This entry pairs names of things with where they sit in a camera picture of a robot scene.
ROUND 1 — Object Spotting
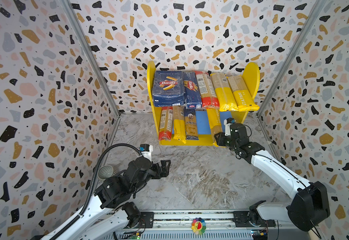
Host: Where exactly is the yellow spaghetti bag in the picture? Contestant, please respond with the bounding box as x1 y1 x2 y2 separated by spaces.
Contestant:
173 106 186 144
210 73 239 112

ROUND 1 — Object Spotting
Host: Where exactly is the yellow shelf with coloured boards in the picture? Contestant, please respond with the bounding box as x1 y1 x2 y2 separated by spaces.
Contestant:
147 61 260 146

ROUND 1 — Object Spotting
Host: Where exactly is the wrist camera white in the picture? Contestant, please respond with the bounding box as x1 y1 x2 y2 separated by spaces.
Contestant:
224 118 235 136
139 144 153 161

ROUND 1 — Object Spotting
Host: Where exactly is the colourful flower sticker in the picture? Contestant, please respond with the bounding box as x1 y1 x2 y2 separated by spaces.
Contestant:
191 218 206 236

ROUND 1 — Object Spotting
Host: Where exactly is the red spaghetti bag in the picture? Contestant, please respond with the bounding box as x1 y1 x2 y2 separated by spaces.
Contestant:
194 71 219 109
158 107 173 141

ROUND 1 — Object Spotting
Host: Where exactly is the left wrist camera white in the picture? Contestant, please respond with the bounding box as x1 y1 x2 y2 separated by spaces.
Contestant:
139 144 153 161

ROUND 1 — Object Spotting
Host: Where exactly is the metal base rail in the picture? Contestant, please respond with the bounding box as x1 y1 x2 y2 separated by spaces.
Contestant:
81 209 319 240

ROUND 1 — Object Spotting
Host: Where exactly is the blue Barilla rigatoni box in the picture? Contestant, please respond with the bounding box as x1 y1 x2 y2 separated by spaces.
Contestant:
152 71 185 107

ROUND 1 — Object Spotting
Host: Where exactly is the Ankara spaghetti bag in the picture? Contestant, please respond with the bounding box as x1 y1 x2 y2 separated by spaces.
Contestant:
184 108 199 141

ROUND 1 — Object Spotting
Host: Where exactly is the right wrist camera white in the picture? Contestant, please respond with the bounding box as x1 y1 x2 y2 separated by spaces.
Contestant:
224 118 235 136

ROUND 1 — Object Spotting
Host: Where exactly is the striped ceramic cup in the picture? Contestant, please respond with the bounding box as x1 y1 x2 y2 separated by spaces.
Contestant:
97 165 115 184

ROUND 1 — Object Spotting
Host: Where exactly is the blue Barilla spaghetti box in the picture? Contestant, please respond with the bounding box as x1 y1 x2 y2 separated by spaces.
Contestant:
182 72 202 110

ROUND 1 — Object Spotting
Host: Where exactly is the yellow Pastatime bag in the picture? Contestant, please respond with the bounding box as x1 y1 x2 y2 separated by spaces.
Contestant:
227 76 259 112
206 109 223 147

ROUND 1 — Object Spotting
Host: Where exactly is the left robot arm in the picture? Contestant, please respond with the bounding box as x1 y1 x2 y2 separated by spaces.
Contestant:
36 156 171 240

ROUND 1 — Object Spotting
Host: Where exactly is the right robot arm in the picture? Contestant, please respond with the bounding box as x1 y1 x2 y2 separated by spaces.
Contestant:
214 118 330 232

